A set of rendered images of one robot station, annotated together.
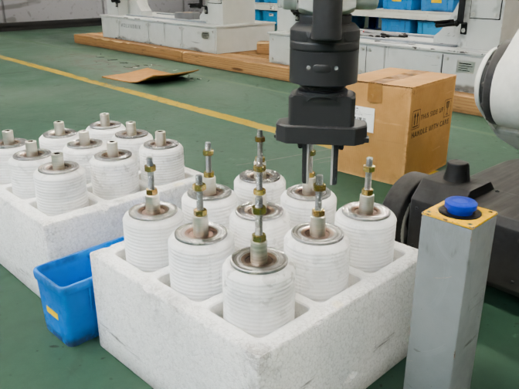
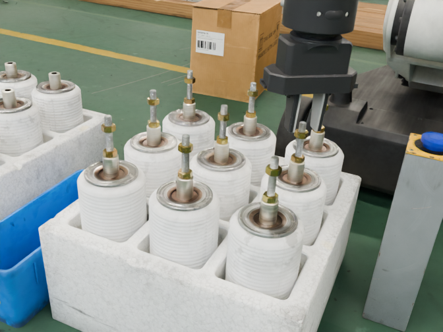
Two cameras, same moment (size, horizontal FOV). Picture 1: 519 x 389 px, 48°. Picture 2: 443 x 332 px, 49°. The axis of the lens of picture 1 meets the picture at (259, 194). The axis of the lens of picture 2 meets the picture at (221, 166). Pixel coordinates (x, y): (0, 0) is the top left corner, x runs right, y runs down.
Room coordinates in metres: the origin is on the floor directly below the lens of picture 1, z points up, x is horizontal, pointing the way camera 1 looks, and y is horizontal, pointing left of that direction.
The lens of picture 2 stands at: (0.24, 0.25, 0.60)
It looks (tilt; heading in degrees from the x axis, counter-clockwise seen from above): 29 degrees down; 338
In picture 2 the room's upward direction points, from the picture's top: 3 degrees clockwise
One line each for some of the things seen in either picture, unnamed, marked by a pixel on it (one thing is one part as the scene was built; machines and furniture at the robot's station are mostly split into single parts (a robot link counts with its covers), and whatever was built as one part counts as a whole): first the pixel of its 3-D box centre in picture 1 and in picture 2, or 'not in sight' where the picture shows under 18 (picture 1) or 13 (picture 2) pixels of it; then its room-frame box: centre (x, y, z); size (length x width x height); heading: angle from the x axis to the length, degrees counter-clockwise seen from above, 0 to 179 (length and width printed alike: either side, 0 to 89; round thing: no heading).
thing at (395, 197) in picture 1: (412, 217); (296, 136); (1.18, -0.34, 0.10); 0.20 x 0.05 x 0.20; 132
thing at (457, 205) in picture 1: (460, 208); (435, 143); (0.69, -0.26, 0.32); 0.04 x 0.04 x 0.02
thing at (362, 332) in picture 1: (259, 300); (215, 243); (0.85, 0.00, 0.09); 0.39 x 0.39 x 0.18; 45
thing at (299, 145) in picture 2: (318, 200); (299, 147); (0.76, -0.08, 0.30); 0.01 x 0.01 x 0.08
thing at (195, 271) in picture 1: (203, 289); (183, 249); (0.76, 0.08, 0.16); 0.10 x 0.10 x 0.18
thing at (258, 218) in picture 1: (259, 224); (271, 184); (0.68, 0.00, 0.30); 0.01 x 0.01 x 0.08
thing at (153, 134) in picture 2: (209, 185); (153, 135); (0.93, 0.08, 0.26); 0.02 x 0.02 x 0.03
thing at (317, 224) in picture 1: (317, 225); (296, 170); (0.76, -0.08, 0.26); 0.02 x 0.02 x 0.03
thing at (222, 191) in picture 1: (209, 192); (153, 142); (0.93, 0.08, 0.25); 0.08 x 0.08 x 0.01
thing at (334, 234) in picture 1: (317, 234); (295, 178); (0.76, -0.08, 0.25); 0.08 x 0.08 x 0.01
